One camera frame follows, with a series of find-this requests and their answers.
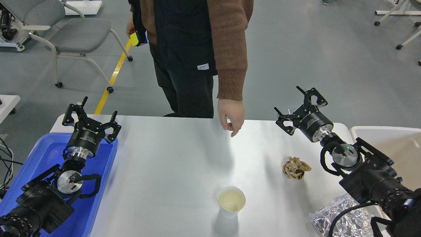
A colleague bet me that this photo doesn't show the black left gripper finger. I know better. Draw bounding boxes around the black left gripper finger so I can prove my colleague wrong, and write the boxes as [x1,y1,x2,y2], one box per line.
[100,111,121,144]
[62,96,88,127]

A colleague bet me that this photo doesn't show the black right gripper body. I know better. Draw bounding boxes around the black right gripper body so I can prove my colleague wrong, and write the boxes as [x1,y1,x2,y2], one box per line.
[293,105,334,143]

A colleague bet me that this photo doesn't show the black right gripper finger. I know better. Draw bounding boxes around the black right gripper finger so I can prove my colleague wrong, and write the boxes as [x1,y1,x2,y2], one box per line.
[296,86,328,108]
[274,107,301,136]

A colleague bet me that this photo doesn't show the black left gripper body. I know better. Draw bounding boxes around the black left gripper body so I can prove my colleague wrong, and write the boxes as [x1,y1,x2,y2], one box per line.
[66,119,105,159]

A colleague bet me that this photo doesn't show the colourful puzzle cube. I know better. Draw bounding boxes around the colourful puzzle cube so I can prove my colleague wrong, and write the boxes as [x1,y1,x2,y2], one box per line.
[130,32,148,47]

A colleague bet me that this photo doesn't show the white paper cup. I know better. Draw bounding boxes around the white paper cup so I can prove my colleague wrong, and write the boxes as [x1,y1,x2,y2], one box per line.
[215,186,246,219]

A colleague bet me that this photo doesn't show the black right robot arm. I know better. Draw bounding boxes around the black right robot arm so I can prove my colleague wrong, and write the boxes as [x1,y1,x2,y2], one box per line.
[275,88,421,237]

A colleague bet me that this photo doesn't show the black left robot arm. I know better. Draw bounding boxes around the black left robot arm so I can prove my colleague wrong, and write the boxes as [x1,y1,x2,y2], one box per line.
[1,96,121,237]

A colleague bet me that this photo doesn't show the person's left hand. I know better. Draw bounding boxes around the person's left hand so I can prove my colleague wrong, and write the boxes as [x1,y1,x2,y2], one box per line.
[217,99,245,137]

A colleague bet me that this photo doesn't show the person's right hand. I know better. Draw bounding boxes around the person's right hand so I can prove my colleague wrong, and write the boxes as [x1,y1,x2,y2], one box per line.
[125,14,147,45]

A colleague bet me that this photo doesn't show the blue plastic bin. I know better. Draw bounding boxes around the blue plastic bin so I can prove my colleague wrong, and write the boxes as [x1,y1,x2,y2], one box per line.
[1,133,118,237]

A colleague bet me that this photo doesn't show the crumpled brown paper ball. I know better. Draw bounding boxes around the crumpled brown paper ball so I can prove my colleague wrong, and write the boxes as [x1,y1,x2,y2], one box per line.
[282,156,312,180]

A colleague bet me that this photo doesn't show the white side table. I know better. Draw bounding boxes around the white side table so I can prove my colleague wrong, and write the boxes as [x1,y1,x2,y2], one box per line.
[0,94,21,123]

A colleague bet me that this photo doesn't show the beige plastic bin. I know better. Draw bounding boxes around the beige plastic bin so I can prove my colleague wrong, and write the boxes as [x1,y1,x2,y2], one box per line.
[349,126,421,191]

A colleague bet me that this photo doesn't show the grey office chair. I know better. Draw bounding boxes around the grey office chair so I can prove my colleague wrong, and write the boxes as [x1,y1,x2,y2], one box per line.
[1,0,133,93]

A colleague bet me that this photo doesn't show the white equipment cart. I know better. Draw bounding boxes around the white equipment cart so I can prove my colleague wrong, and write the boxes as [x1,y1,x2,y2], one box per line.
[0,4,33,52]

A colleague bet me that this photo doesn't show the crumpled silver foil bag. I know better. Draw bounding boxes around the crumpled silver foil bag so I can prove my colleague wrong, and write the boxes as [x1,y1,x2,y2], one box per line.
[309,193,389,237]

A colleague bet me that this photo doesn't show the person in brown sweater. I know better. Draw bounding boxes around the person in brown sweater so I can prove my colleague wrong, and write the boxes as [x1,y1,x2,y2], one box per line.
[128,0,254,118]

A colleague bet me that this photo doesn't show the white wheeled stand legs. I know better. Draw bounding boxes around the white wheeled stand legs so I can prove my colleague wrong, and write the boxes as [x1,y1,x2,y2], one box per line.
[374,0,421,66]

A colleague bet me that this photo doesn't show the black cables at left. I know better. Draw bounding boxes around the black cables at left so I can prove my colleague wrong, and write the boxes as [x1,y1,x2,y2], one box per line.
[0,137,24,191]

